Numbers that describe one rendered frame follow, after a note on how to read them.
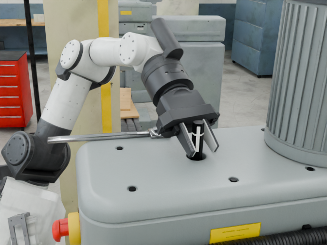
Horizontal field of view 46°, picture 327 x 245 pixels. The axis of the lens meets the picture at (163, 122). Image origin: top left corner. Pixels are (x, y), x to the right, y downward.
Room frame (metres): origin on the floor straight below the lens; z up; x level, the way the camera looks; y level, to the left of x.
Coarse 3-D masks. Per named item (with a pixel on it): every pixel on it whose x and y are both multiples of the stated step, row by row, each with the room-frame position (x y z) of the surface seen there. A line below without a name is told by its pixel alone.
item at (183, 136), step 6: (174, 126) 0.64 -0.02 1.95; (180, 126) 0.64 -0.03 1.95; (174, 132) 0.64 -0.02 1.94; (180, 132) 0.63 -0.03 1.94; (186, 132) 0.63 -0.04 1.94; (180, 138) 0.63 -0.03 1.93; (186, 138) 0.62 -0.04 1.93; (186, 144) 0.61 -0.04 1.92; (192, 144) 0.61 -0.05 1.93; (186, 150) 0.61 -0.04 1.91; (192, 150) 0.60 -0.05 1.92; (192, 156) 0.61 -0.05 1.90
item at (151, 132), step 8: (152, 128) 0.74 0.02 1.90; (64, 136) 0.69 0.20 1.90; (72, 136) 0.69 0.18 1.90; (80, 136) 0.69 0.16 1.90; (88, 136) 0.69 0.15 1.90; (96, 136) 0.69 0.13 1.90; (104, 136) 0.70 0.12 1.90; (112, 136) 0.70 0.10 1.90; (120, 136) 0.70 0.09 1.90; (128, 136) 0.70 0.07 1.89; (136, 136) 0.71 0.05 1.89; (144, 136) 0.71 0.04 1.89; (152, 136) 0.70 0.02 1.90; (160, 136) 0.71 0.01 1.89
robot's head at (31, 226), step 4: (36, 220) 0.73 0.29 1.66; (20, 224) 0.70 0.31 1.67; (28, 224) 0.71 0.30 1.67; (32, 224) 0.72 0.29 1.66; (16, 228) 0.70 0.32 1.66; (20, 228) 0.70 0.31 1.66; (28, 228) 0.70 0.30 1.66; (32, 228) 0.71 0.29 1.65; (16, 232) 0.69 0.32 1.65; (20, 232) 0.69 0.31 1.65; (28, 232) 0.70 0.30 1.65; (32, 232) 0.70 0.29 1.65; (36, 232) 0.72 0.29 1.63; (16, 236) 0.69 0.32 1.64; (20, 236) 0.69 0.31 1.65; (32, 236) 0.69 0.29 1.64; (36, 236) 0.71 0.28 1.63; (20, 240) 0.68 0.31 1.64; (32, 240) 0.69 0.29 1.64; (36, 240) 0.70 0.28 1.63; (20, 244) 0.68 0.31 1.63; (24, 244) 0.68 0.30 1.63; (32, 244) 0.69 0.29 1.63; (36, 244) 0.69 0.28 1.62; (40, 244) 0.70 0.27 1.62
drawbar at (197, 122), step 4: (196, 120) 0.64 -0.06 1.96; (200, 120) 0.64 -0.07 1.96; (192, 124) 0.64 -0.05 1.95; (196, 124) 0.63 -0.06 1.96; (200, 124) 0.63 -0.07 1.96; (192, 128) 0.64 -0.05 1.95; (196, 128) 0.63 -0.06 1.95; (200, 128) 0.63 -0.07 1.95; (196, 132) 0.63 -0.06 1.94; (200, 132) 0.63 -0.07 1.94; (192, 136) 0.63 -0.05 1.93; (196, 136) 0.63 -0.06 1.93; (200, 136) 0.63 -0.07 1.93; (192, 140) 0.63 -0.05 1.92; (200, 140) 0.63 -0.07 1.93; (200, 144) 0.63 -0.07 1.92; (200, 148) 0.63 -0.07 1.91; (196, 152) 0.63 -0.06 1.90; (200, 152) 0.63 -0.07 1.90; (196, 156) 0.63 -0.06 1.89; (200, 156) 0.63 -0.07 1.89; (196, 160) 0.63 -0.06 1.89
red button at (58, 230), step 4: (56, 220) 0.58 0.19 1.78; (56, 224) 0.57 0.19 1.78; (64, 224) 0.58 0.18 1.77; (52, 228) 0.56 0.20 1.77; (56, 228) 0.56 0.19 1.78; (60, 228) 0.57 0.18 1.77; (64, 228) 0.57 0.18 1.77; (68, 228) 0.57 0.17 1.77; (52, 232) 0.57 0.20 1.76; (56, 232) 0.56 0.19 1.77; (60, 232) 0.56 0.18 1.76; (64, 232) 0.56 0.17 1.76; (68, 232) 0.57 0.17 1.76; (56, 236) 0.55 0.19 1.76; (60, 236) 0.56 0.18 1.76; (56, 240) 0.55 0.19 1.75
